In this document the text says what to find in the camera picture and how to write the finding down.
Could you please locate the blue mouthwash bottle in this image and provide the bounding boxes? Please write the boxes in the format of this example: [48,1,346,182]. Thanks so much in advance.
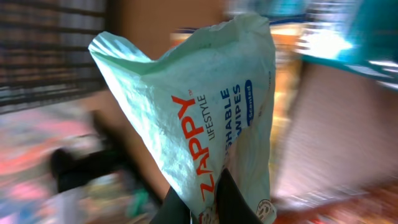
[297,0,397,90]

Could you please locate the grey plastic shopping basket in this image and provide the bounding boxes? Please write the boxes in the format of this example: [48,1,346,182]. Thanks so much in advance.
[1,0,108,114]

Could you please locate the teal white small packet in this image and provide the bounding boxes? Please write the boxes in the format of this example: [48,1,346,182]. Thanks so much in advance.
[88,14,277,223]

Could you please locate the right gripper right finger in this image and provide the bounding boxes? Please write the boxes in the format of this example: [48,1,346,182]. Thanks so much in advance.
[216,169,262,224]

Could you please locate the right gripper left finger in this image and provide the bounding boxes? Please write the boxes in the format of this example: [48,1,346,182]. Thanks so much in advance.
[150,187,191,224]

